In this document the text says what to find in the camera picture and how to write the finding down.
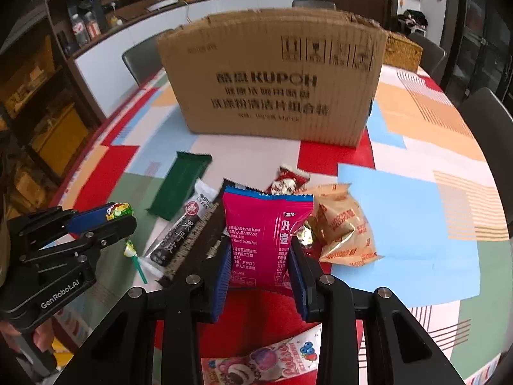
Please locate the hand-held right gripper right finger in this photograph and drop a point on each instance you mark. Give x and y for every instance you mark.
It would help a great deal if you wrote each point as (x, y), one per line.
(297, 280)

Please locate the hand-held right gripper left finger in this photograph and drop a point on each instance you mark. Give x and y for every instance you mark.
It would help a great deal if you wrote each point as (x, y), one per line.
(222, 284)

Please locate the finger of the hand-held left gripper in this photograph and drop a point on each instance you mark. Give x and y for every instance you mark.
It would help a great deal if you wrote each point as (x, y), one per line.
(88, 218)
(116, 226)

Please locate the green lollipop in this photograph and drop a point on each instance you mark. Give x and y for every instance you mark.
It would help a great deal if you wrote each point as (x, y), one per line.
(118, 211)

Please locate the pink snack packet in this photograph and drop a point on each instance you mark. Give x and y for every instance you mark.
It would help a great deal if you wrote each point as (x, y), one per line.
(256, 236)

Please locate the brown cardboard box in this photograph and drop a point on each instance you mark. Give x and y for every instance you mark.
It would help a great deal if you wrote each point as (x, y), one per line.
(260, 88)

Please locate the person's left hand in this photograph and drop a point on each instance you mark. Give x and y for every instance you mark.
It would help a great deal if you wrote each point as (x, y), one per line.
(43, 337)

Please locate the white black long snack packet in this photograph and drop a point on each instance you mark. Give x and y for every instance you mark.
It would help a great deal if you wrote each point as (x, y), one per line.
(176, 240)

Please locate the gold snack packet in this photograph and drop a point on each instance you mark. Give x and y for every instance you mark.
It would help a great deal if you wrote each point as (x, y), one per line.
(344, 224)

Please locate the dark green snack bar packet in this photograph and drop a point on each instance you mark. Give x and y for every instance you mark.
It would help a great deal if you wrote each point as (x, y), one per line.
(180, 184)

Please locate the yellow storage box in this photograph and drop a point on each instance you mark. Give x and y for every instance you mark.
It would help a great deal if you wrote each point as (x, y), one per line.
(60, 140)

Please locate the pink white berry-print packet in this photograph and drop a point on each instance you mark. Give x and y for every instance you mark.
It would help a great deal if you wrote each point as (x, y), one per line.
(260, 363)

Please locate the red white candy packet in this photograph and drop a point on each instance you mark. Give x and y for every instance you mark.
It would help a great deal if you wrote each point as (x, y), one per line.
(286, 182)

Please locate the colourful patchwork tablecloth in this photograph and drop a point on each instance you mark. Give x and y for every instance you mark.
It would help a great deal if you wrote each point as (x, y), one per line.
(400, 192)

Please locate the dark grey chair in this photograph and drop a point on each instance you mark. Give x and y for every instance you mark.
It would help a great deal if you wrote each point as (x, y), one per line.
(489, 140)
(431, 56)
(312, 4)
(144, 60)

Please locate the white sideboard cabinet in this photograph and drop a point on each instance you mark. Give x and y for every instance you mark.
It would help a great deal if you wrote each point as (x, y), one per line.
(120, 40)

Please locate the clear bottle red label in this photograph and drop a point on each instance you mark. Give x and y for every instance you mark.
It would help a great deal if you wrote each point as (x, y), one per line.
(93, 26)
(80, 30)

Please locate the wicker basket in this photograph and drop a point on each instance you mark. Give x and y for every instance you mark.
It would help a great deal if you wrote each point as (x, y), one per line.
(404, 52)

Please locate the dark pile of bags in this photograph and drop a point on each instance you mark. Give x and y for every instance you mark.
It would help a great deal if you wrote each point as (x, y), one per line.
(412, 20)

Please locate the glass door cabinet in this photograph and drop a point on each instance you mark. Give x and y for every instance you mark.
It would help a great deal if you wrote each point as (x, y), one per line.
(481, 28)

